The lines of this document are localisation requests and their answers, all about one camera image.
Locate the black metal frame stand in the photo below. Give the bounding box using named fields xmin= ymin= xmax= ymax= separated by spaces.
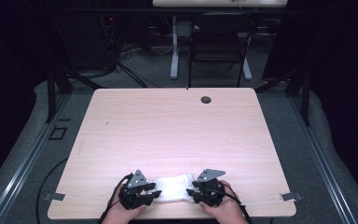
xmin=45 ymin=18 xmax=105 ymax=123
xmin=255 ymin=18 xmax=312 ymax=127

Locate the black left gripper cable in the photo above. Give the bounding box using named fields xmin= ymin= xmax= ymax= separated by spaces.
xmin=97 ymin=173 xmax=134 ymax=224

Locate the black folding chair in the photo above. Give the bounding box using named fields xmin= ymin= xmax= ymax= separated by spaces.
xmin=186 ymin=12 xmax=259 ymax=88

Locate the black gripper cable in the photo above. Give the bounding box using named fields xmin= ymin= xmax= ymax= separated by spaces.
xmin=97 ymin=173 xmax=134 ymax=224
xmin=211 ymin=183 xmax=255 ymax=224

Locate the black cable on floor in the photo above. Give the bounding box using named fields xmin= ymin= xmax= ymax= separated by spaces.
xmin=35 ymin=157 xmax=69 ymax=224

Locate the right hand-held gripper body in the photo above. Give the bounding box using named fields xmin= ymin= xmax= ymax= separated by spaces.
xmin=195 ymin=168 xmax=227 ymax=207

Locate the bundle of black cables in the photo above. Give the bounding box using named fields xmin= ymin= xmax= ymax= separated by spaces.
xmin=97 ymin=12 xmax=162 ymax=89

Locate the aluminium floor rail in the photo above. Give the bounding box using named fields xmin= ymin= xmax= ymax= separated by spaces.
xmin=0 ymin=92 xmax=73 ymax=224
xmin=288 ymin=92 xmax=358 ymax=224

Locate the person's right hand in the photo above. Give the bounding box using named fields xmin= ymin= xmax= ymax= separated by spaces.
xmin=199 ymin=179 xmax=247 ymax=224

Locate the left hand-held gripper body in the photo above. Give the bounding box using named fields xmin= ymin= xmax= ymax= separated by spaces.
xmin=118 ymin=169 xmax=154 ymax=211

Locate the white desk with legs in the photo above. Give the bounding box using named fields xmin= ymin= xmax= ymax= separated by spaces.
xmin=152 ymin=0 xmax=290 ymax=81

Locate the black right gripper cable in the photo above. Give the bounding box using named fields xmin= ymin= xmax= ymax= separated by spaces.
xmin=211 ymin=183 xmax=255 ymax=224

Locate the small metal corner bracket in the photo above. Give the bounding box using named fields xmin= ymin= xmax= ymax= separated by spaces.
xmin=43 ymin=192 xmax=66 ymax=202
xmin=280 ymin=192 xmax=304 ymax=202

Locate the person's left hand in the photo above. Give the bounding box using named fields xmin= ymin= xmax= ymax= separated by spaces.
xmin=101 ymin=183 xmax=147 ymax=224

